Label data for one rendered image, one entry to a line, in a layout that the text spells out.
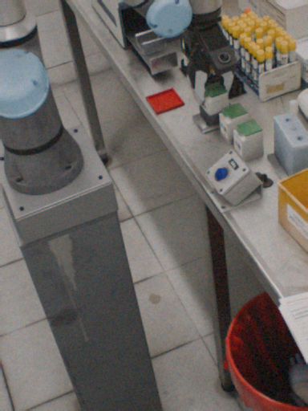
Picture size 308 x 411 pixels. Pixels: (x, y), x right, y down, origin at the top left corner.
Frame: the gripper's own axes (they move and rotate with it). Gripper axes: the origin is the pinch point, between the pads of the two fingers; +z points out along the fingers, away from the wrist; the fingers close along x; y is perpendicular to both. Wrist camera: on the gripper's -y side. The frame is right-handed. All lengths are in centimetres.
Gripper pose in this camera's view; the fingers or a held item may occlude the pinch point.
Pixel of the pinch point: (214, 97)
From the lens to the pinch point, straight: 151.4
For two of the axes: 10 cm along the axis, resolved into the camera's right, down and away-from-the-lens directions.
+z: 1.3, 7.1, 6.9
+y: -3.7, -6.1, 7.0
